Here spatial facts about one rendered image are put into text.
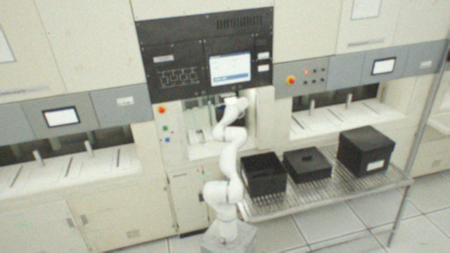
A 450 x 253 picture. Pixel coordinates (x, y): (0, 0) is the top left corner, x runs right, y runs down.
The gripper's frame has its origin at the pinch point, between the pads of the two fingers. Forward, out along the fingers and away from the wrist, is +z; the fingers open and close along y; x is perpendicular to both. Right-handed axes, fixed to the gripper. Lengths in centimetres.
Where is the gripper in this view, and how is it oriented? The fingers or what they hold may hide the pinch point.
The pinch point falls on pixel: (228, 96)
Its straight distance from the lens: 253.6
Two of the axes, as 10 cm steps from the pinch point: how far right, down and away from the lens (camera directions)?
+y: 9.6, -1.8, 2.1
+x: -0.5, -8.6, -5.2
